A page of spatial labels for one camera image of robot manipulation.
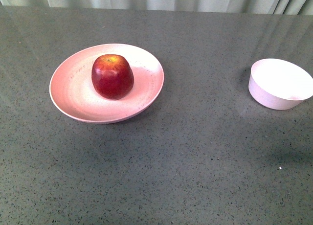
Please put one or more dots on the red yellow apple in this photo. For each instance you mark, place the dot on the red yellow apple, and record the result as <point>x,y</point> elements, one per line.
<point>112,76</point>

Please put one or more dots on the pale pink bowl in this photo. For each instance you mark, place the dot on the pale pink bowl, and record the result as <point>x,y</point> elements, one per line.
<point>278,84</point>

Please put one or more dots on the pink plate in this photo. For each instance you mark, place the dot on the pink plate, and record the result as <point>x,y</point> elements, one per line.
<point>72,92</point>

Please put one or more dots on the white curtain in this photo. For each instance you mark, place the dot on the white curtain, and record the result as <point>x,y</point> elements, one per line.
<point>288,7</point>

